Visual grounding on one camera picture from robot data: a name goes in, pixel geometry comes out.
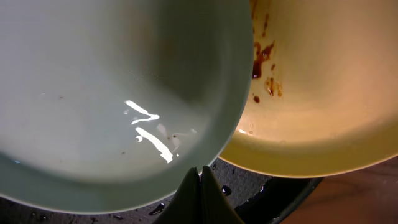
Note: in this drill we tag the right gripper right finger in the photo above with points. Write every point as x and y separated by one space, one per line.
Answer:
214 206

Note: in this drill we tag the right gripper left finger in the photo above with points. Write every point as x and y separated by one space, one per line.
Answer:
185 205

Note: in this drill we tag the light blue plate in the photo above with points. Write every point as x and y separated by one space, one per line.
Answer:
106 104

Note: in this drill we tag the yellow plate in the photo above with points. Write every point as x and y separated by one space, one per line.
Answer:
323 96

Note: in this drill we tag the black round tray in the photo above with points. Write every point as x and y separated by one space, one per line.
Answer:
256 198

